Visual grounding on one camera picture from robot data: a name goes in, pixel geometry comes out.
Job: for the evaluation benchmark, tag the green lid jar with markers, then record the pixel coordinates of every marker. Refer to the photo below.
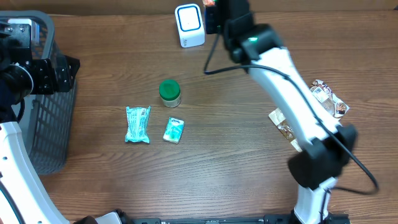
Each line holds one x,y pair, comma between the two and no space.
170,93

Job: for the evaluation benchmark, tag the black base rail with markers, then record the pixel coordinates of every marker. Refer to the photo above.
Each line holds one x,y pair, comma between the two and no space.
205,221

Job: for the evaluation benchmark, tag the white barcode scanner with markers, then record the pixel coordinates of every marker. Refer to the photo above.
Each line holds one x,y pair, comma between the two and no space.
190,26

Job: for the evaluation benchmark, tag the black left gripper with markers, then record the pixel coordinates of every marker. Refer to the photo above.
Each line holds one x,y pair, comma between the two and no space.
51,83

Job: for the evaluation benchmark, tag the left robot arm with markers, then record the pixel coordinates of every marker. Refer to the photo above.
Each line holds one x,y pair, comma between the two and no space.
24,199

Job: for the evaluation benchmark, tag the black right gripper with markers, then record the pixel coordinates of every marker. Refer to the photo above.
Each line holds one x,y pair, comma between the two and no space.
211,28

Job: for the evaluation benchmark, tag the brown white snack bag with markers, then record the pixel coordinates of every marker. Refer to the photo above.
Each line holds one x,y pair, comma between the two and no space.
324,94

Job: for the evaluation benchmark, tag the orange tissue packet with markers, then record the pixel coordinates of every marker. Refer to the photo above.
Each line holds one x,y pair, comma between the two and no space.
209,2

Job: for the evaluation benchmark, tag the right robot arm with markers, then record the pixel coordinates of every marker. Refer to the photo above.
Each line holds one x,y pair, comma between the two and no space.
326,146

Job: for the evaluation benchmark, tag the grey plastic mesh basket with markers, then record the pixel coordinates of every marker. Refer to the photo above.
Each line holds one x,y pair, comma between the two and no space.
45,120

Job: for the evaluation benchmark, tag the teal tissue packet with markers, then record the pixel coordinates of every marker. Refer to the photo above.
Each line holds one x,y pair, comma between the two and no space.
174,130

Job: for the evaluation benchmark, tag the mint green wipes packet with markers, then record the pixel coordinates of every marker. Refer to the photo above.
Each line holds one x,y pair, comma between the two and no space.
137,120

